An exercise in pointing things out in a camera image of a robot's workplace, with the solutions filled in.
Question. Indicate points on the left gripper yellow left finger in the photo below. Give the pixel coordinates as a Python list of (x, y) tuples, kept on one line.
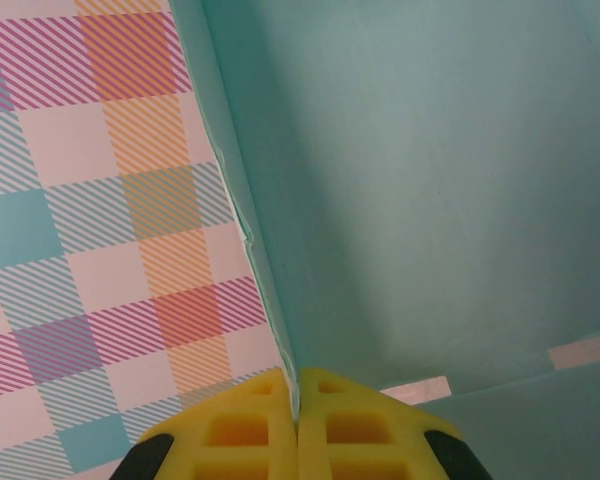
[(190, 450)]

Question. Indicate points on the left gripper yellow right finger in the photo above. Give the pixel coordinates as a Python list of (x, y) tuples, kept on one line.
[(405, 450)]

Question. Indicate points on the teal paper box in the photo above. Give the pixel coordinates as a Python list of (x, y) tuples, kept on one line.
[(405, 200)]

